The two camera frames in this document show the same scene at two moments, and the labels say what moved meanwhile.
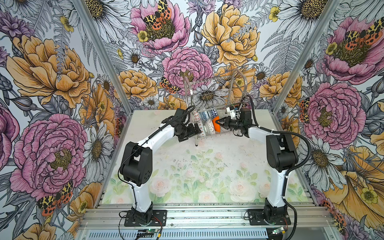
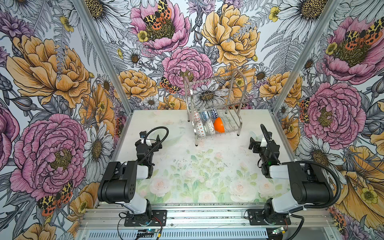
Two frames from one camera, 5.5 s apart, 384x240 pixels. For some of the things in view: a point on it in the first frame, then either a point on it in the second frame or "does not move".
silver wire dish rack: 212,98 does not move
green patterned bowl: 202,135 does not move
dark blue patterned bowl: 196,117 does not move
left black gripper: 192,132 → 155,144
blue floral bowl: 204,115 does not move
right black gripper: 226,125 → 257,145
